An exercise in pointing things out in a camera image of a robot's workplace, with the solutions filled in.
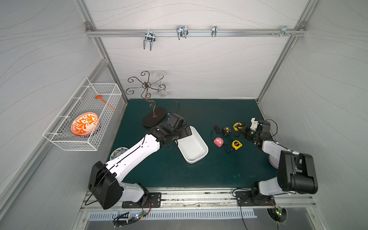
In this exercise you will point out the white wire basket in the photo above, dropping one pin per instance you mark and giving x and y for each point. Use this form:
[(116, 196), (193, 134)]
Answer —
[(83, 101)]

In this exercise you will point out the yellow deli tape measure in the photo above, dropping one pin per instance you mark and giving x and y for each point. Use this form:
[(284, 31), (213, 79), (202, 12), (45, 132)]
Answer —
[(234, 146)]

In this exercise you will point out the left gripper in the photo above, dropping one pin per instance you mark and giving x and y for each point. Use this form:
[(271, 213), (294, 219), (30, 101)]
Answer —
[(184, 131)]

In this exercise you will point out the orange patterned plate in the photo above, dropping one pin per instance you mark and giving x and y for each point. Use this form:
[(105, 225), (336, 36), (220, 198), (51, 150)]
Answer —
[(85, 124)]

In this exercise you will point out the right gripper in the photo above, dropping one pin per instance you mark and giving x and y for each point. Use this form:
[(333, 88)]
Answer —
[(246, 131)]

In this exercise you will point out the blue patterned plate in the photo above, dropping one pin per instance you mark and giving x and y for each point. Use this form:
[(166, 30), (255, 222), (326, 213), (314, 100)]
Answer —
[(117, 152)]

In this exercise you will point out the glass cup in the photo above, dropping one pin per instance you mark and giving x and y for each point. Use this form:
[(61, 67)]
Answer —
[(161, 87)]

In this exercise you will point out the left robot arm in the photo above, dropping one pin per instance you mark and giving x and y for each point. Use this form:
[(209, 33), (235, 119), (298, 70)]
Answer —
[(106, 179)]

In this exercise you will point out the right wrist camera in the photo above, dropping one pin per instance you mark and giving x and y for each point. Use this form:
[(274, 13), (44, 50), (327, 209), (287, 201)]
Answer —
[(254, 124)]

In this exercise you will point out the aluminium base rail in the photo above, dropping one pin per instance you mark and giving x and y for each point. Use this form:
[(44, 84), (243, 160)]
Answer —
[(219, 198)]

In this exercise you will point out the black round tape measure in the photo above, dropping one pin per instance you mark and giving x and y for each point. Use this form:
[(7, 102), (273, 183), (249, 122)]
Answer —
[(226, 131)]

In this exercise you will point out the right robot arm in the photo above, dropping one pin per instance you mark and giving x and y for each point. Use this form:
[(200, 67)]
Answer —
[(296, 171)]

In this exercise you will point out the metal bracket right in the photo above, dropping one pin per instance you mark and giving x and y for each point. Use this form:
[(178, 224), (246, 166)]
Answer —
[(284, 33)]

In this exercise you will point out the pink tape measure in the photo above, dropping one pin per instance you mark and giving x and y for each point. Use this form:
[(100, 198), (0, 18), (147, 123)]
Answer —
[(219, 142)]

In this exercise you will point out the small yellow tape measure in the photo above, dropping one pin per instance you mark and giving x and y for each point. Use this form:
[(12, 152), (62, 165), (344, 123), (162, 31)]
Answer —
[(238, 126)]

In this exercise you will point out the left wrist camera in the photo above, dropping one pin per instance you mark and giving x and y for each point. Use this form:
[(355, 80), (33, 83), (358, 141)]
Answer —
[(175, 120)]

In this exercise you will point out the green table mat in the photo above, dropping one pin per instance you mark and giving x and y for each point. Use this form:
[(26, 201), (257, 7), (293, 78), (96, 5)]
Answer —
[(221, 167)]

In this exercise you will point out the white plastic storage box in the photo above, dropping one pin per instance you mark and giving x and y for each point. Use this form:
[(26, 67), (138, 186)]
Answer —
[(193, 147)]

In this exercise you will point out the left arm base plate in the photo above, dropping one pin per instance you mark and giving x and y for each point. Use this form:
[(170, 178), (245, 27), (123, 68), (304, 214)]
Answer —
[(149, 200)]

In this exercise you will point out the metal hook middle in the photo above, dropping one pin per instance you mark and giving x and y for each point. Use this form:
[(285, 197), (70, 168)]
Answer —
[(182, 32)]

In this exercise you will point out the aluminium top rail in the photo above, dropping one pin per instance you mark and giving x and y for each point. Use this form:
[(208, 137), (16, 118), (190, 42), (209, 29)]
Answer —
[(140, 33)]

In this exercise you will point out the purple bowl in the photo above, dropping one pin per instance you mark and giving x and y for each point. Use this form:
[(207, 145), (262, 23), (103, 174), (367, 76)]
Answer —
[(273, 161)]

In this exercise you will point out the copper wire stand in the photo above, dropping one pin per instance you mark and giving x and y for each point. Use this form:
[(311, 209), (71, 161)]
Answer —
[(157, 114)]

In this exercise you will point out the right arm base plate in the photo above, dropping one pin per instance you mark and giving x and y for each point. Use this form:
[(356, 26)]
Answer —
[(248, 199)]

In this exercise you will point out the orange spatula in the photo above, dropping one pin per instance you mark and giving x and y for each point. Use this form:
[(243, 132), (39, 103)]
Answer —
[(100, 97)]

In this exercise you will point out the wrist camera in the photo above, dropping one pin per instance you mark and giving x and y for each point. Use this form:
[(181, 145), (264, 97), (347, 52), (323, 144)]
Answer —
[(175, 120), (254, 124)]

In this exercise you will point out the metal hook left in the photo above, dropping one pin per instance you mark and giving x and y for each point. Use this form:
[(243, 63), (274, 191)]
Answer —
[(149, 39)]

